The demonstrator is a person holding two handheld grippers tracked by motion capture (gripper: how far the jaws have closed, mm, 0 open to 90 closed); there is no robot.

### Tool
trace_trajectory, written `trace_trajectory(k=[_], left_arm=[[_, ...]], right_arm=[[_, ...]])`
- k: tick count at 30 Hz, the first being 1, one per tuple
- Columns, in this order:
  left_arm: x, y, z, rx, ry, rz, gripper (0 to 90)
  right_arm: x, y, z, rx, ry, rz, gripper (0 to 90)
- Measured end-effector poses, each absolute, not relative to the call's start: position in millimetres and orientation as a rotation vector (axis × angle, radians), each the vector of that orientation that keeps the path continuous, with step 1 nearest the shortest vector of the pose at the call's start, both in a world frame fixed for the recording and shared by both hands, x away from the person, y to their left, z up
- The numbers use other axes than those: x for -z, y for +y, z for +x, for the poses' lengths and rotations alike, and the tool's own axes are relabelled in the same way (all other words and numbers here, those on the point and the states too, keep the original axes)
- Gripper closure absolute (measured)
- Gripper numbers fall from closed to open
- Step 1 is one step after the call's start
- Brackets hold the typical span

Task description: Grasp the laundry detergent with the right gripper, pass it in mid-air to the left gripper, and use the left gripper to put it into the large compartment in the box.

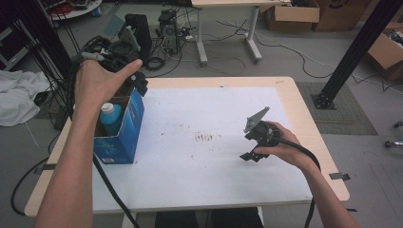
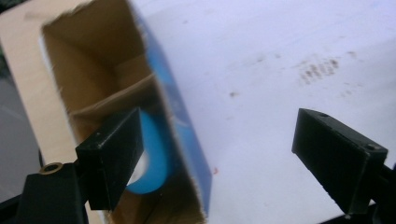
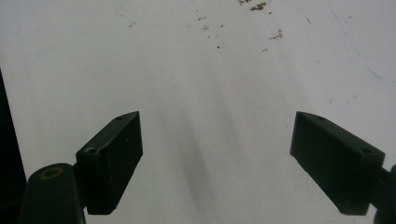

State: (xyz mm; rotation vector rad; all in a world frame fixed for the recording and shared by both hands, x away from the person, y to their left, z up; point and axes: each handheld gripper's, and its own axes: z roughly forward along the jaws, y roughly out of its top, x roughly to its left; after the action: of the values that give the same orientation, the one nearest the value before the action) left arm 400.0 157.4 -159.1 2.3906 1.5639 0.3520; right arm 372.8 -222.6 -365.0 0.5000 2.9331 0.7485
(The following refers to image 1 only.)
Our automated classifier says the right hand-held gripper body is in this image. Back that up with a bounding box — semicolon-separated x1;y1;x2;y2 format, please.
242;106;283;149

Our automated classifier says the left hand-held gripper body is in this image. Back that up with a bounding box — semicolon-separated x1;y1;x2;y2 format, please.
80;25;144;74

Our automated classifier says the blue bottle with white cap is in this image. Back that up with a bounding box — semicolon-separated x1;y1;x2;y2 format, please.
99;102;125;138

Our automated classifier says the blue cardboard box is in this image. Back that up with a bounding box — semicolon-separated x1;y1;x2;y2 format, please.
92;75;145;165

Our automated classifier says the person's right hand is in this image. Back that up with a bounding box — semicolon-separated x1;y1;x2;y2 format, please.
254;121;314;171

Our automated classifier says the person's left hand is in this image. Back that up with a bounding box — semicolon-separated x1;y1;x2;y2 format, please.
73;58;144;111

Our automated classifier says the black computer tower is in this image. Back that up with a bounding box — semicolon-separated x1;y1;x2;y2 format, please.
124;12;153;67

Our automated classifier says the open-sided computer tower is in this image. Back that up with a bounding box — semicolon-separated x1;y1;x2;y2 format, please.
157;9;181;55

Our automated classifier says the round white table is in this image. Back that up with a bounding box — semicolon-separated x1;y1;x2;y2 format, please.
47;0;104;21

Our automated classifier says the grey tape strip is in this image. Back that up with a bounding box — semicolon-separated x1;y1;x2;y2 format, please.
328;172;352;181
33;162;59;175

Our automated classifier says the grey floor mat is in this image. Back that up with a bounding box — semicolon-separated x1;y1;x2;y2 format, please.
296;81;378;137

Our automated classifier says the white cloth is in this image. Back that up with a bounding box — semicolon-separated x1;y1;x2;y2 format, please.
0;69;52;128

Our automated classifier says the white-legged wooden desk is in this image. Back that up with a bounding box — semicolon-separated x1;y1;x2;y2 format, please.
190;0;292;65

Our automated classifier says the brown cardboard box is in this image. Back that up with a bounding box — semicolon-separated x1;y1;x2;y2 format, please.
366;21;403;82
265;0;321;33
313;0;373;33

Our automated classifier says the coiled black cable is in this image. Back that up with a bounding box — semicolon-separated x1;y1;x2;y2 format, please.
144;55;166;72

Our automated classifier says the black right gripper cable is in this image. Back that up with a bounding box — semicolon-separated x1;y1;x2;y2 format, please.
278;137;321;228

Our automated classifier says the black metal frame post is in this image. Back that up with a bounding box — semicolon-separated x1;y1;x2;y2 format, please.
18;0;77;93
311;0;403;110

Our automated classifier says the black floor cable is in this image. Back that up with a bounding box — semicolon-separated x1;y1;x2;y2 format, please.
10;156;50;217

